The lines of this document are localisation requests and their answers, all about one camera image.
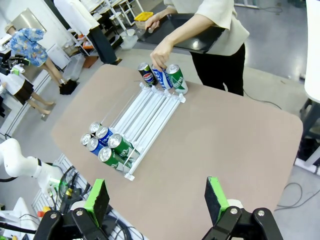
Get white can dispenser rack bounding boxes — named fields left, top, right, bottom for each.
left=99, top=82, right=187, bottom=181

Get green Chilsung cider can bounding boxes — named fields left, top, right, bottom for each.
left=107, top=133, right=141, bottom=158
left=97, top=146, right=133, bottom=172

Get black floor cable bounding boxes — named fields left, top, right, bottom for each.
left=243, top=88, right=282, bottom=111

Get mannequin in black skirt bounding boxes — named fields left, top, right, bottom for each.
left=0, top=71, right=55, bottom=116

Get blue Pocari Sweat can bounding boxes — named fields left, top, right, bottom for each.
left=95, top=126, right=116, bottom=147
left=86, top=137, right=108, bottom=156
left=150, top=63, right=174, bottom=91

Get person's left forearm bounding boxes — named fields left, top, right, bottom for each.
left=159, top=13, right=210, bottom=55

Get white slotted mounting base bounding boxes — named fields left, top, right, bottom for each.
left=31, top=153, right=146, bottom=240

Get small white cabinet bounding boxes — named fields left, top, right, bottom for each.
left=46, top=43, right=71, bottom=71

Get white rounded side table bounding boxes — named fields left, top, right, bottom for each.
left=298, top=0, right=320, bottom=173

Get mannequin in blue floral shirt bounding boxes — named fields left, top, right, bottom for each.
left=4, top=22, right=66, bottom=87

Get grey floor cable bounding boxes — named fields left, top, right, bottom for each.
left=274, top=182, right=320, bottom=211

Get person in cream shirt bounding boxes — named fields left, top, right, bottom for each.
left=163, top=0, right=251, bottom=97

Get clear plastic storage bin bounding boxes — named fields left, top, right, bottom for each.
left=62, top=53, right=85, bottom=81

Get upright black Pepsi can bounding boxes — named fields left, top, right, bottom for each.
left=137, top=62, right=158, bottom=88

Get person's right hand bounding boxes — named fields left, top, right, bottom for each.
left=144, top=12, right=162, bottom=34

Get black cable bundle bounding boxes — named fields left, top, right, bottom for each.
left=49, top=164, right=141, bottom=240

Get white metal shelf frame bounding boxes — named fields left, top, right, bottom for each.
left=98, top=0, right=145, bottom=35

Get upright green Chilsung can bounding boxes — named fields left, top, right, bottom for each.
left=165, top=64, right=189, bottom=95

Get black plastic serving tray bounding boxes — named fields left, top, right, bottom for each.
left=136, top=12, right=226, bottom=54

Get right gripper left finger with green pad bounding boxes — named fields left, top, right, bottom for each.
left=33, top=178, right=111, bottom=240

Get brown cardboard box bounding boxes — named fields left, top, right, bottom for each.
left=82, top=55, right=100, bottom=70

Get black bag on floor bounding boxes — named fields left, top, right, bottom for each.
left=59, top=79, right=78, bottom=96

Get person's right forearm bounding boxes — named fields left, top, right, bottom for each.
left=156, top=6, right=176, bottom=21

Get red emergency stop button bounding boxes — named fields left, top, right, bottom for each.
left=37, top=206, right=52, bottom=220

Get person's left hand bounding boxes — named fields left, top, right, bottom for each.
left=149, top=44, right=174, bottom=73

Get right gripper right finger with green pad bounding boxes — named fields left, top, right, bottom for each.
left=201, top=176, right=285, bottom=240

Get clear plastic container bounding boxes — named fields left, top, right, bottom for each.
left=119, top=28, right=140, bottom=50

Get person white shirt black trousers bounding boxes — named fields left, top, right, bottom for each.
left=53, top=0, right=118, bottom=65

